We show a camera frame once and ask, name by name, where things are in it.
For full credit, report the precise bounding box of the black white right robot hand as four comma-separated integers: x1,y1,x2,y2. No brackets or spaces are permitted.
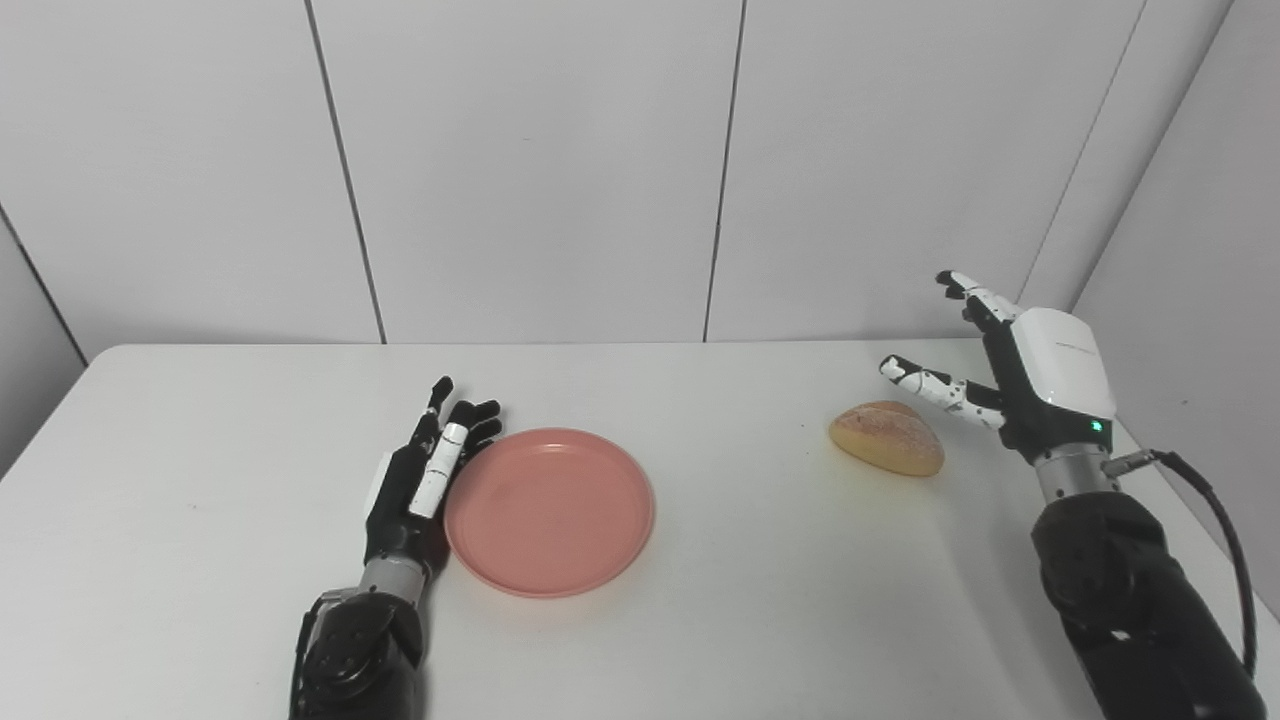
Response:
879,270,1117,466

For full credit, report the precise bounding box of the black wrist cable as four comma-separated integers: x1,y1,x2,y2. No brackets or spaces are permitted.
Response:
289,590,333,706
1100,450,1259,681

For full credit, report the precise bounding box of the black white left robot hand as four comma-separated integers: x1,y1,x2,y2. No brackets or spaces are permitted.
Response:
362,376,503,566

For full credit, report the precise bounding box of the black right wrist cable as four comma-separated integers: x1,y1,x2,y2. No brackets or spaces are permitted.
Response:
1100,450,1259,681

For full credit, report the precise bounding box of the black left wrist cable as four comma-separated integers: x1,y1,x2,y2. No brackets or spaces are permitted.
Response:
289,590,333,706

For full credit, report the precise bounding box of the pink round plate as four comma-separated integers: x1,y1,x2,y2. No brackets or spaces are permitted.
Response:
444,428,657,599

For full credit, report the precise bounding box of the oval bread roll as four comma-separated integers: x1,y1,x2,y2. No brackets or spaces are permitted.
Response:
829,400,946,478

